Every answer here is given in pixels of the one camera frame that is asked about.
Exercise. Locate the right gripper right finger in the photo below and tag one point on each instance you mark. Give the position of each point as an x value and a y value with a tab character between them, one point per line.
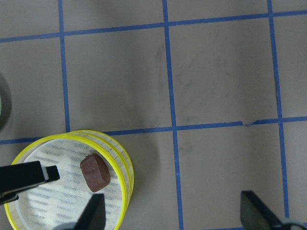
255	215

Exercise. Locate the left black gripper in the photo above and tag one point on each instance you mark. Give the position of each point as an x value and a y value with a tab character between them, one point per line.
24	176

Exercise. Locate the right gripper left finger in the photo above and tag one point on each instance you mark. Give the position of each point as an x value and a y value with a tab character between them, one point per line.
94	214

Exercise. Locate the brown steamed bun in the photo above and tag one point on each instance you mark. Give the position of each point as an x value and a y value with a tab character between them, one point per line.
95	172

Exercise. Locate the yellow steamer layer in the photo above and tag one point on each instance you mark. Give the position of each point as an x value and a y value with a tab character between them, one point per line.
117	152
59	204

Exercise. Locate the light green plate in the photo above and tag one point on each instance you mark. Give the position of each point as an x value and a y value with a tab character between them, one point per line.
0	106

